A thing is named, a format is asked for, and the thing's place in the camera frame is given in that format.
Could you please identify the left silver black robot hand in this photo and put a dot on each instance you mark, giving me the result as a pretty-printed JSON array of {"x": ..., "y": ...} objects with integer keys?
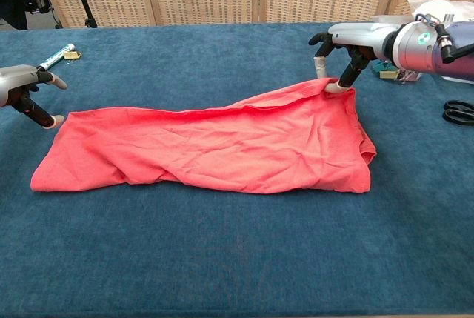
[{"x": 15, "y": 81}]

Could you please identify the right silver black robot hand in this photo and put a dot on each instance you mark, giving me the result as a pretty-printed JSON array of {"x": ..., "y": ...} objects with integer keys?
[{"x": 363, "y": 36}]

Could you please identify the coral red t-shirt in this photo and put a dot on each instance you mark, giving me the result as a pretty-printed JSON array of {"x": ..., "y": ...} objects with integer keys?
[{"x": 222, "y": 147}]

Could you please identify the frosted bag with red garment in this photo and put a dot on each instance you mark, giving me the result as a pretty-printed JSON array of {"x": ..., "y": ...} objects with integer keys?
[{"x": 389, "y": 18}]

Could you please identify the clear jar of binder clips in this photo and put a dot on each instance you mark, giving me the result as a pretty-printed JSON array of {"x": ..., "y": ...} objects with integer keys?
[{"x": 389, "y": 72}]

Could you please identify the white marker pen black cap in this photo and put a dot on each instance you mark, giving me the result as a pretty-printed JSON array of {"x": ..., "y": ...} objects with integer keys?
[{"x": 59, "y": 56}]

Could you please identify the gold binder clip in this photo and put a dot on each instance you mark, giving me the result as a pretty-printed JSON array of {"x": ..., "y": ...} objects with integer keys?
[{"x": 72, "y": 55}]

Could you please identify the blue carpet table mat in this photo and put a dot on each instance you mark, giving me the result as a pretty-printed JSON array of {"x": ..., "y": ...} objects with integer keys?
[{"x": 237, "y": 258}]

